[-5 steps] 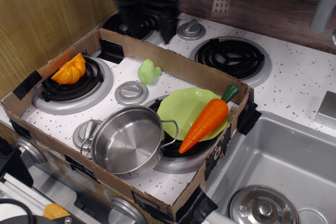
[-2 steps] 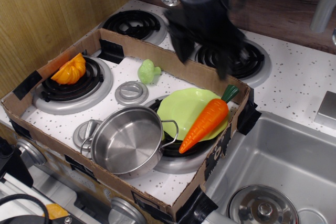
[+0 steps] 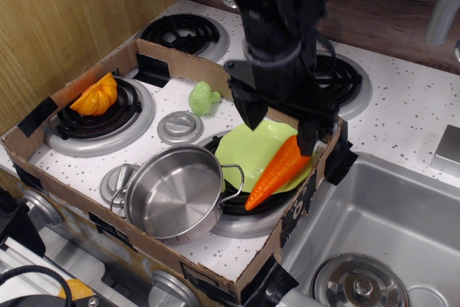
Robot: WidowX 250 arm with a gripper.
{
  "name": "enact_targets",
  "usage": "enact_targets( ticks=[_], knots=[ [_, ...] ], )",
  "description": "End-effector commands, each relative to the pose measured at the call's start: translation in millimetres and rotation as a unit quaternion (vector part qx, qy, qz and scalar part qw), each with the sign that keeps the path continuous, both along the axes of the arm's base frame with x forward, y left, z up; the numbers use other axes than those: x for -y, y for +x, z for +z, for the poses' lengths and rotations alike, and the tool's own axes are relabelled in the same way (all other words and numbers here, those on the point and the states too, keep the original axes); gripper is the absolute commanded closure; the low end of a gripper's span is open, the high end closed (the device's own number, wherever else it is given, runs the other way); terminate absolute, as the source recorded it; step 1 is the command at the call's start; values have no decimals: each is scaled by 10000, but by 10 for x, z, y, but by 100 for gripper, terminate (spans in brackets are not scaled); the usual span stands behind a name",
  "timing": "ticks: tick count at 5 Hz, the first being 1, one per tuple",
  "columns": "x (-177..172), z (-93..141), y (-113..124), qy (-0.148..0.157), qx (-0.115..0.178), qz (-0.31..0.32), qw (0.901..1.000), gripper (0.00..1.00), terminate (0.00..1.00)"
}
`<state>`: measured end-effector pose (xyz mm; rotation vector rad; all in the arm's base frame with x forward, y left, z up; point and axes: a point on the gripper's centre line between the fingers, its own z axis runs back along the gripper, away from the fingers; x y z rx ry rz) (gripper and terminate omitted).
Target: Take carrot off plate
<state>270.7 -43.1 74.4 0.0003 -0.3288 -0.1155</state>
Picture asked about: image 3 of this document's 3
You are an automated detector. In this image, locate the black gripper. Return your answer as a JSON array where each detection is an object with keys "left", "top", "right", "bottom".
[{"left": 224, "top": 52, "right": 339, "bottom": 157}]

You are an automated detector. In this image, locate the orange toy carrot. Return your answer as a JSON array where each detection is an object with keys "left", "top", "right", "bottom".
[{"left": 244, "top": 135, "right": 311, "bottom": 211}]

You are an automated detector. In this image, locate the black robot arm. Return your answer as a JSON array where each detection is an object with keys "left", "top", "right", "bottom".
[{"left": 224, "top": 0, "right": 339, "bottom": 156}]

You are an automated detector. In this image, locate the light green plastic plate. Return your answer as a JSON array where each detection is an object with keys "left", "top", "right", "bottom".
[{"left": 215, "top": 120, "right": 298, "bottom": 193}]

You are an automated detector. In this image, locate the brown cardboard fence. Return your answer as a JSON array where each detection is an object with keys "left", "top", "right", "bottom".
[{"left": 1, "top": 40, "right": 356, "bottom": 303}]

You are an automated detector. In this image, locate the back right stove burner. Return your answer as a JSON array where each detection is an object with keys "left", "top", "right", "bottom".
[{"left": 314, "top": 50, "right": 372, "bottom": 121}]

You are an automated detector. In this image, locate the stove burner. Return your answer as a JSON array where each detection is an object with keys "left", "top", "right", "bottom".
[
  {"left": 314, "top": 50, "right": 372, "bottom": 121},
  {"left": 45, "top": 76, "right": 155, "bottom": 158},
  {"left": 197, "top": 129, "right": 298, "bottom": 239},
  {"left": 135, "top": 14, "right": 230, "bottom": 63}
]

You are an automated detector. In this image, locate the green toy broccoli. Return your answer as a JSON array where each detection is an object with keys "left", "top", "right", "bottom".
[{"left": 188, "top": 81, "right": 221, "bottom": 115}]

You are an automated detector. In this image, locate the silver centre stove knob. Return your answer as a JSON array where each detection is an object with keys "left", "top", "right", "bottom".
[{"left": 157, "top": 111, "right": 204, "bottom": 145}]

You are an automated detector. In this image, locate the silver stove knob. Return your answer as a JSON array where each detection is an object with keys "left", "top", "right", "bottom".
[
  {"left": 99, "top": 164, "right": 139, "bottom": 208},
  {"left": 157, "top": 111, "right": 204, "bottom": 145}
]

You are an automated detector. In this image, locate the front right stove burner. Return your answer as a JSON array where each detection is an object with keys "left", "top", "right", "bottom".
[{"left": 197, "top": 129, "right": 298, "bottom": 239}]

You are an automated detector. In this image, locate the back left stove burner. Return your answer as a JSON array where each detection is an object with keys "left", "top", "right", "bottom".
[{"left": 135, "top": 14, "right": 230, "bottom": 63}]

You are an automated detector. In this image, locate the stainless steel pot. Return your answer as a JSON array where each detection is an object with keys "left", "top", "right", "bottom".
[{"left": 115, "top": 145, "right": 227, "bottom": 245}]

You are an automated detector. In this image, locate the silver sink basin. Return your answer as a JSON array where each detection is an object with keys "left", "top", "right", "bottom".
[{"left": 281, "top": 154, "right": 459, "bottom": 306}]

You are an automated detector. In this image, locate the steel pot lid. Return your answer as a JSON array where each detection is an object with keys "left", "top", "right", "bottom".
[{"left": 310, "top": 253, "right": 410, "bottom": 306}]

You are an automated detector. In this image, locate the silver faucet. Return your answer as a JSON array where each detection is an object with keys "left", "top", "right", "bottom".
[{"left": 423, "top": 0, "right": 459, "bottom": 46}]

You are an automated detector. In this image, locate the silver front stove knob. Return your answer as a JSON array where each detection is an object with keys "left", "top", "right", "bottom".
[{"left": 99, "top": 164, "right": 139, "bottom": 208}]

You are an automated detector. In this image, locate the orange toy pumpkin slice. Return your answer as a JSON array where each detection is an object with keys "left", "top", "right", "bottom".
[{"left": 70, "top": 73, "right": 118, "bottom": 116}]

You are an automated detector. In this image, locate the silver oven knob right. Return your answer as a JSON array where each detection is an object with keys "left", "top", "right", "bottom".
[{"left": 148, "top": 270, "right": 201, "bottom": 307}]

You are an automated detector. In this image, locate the silver oven knob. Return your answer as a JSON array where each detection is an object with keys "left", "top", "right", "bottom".
[
  {"left": 22, "top": 190, "right": 64, "bottom": 231},
  {"left": 148, "top": 270, "right": 201, "bottom": 307}
]

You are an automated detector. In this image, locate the front left stove burner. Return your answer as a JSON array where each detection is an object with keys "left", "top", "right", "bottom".
[{"left": 45, "top": 76, "right": 155, "bottom": 158}]

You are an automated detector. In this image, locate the silver oven knob left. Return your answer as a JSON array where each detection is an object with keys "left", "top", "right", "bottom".
[{"left": 22, "top": 190, "right": 64, "bottom": 231}]

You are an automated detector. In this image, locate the orange tape piece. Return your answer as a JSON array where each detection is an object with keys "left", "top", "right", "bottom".
[{"left": 66, "top": 278, "right": 94, "bottom": 301}]

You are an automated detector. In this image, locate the black device at left edge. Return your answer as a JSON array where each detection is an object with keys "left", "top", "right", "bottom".
[{"left": 1, "top": 188, "right": 46, "bottom": 257}]

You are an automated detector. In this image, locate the silver faucet handle block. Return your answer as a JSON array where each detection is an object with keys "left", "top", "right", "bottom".
[{"left": 431, "top": 124, "right": 460, "bottom": 178}]

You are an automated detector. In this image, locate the black cable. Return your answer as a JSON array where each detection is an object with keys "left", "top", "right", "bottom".
[{"left": 0, "top": 265, "right": 73, "bottom": 302}]

